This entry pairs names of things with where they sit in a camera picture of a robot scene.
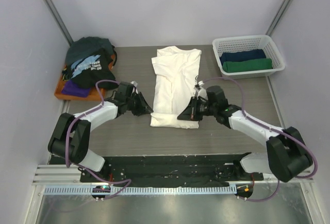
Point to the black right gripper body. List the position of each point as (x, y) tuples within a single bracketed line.
[(197, 108)]

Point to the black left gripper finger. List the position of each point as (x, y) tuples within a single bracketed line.
[(135, 100), (145, 108)]

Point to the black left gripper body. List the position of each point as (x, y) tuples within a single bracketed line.
[(127, 102)]

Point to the white t shirt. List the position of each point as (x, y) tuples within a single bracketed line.
[(176, 73)]

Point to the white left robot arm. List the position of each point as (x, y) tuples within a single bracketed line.
[(70, 138)]

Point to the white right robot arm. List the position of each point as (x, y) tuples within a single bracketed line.
[(286, 155)]

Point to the orange wooden tray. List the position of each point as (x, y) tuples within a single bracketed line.
[(95, 93)]

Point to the black printed t shirt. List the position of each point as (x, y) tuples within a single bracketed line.
[(87, 71)]

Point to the purple t shirt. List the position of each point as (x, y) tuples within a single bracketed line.
[(72, 89)]

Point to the rolled green t shirt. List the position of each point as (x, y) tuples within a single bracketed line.
[(248, 65)]

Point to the rolled navy t shirt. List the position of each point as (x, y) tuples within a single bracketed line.
[(242, 56)]

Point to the dark teal t shirt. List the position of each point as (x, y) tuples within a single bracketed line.
[(85, 47)]

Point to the white plastic basket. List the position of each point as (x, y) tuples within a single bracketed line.
[(246, 43)]

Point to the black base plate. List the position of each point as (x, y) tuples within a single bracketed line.
[(173, 171)]

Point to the white slotted cable duct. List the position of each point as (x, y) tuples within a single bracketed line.
[(105, 190)]

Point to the right aluminium frame post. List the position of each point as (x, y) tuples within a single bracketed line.
[(279, 16)]

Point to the aluminium frame post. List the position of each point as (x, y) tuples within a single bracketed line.
[(59, 21), (279, 16)]

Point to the left aluminium frame post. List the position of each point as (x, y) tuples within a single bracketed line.
[(59, 21)]

